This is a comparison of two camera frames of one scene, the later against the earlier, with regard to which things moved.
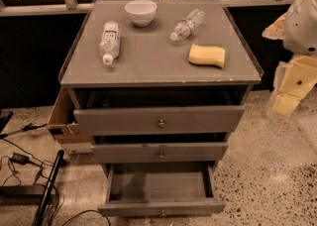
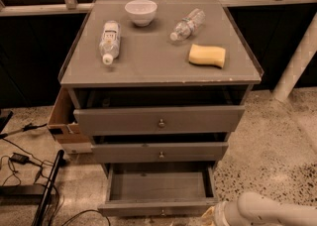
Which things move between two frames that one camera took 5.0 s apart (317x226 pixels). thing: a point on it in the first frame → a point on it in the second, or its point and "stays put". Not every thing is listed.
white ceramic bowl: (142, 12) stays put
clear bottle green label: (188, 26) stays put
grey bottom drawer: (160, 189) stays put
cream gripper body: (301, 29) → (220, 214)
